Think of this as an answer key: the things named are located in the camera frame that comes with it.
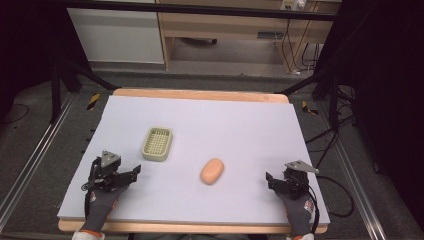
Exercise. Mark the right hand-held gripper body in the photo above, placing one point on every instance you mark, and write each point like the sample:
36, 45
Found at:
296, 181

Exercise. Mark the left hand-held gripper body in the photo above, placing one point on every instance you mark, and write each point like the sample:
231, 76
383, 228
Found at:
106, 171

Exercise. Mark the pale green soap dish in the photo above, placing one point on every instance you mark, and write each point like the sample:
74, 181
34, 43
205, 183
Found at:
157, 144

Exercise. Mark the orange soap bar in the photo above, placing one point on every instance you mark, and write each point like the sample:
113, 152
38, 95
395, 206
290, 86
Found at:
212, 171

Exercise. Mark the yellow black floor tape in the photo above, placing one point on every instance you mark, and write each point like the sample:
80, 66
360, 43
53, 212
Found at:
309, 108
93, 101

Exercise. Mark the white table mat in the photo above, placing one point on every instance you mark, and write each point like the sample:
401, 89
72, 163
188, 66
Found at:
213, 126

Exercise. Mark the black metal stand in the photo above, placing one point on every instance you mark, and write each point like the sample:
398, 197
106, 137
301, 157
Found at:
56, 90
333, 96

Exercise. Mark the white cabinet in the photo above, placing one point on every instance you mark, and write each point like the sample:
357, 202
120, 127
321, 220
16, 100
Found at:
116, 35

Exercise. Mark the wooden desk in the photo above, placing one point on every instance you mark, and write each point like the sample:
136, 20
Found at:
226, 28

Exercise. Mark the metal floor rail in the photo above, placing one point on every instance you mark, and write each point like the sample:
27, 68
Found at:
353, 180
33, 156

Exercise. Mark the black frame bar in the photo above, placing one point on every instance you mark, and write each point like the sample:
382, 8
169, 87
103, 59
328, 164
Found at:
200, 9

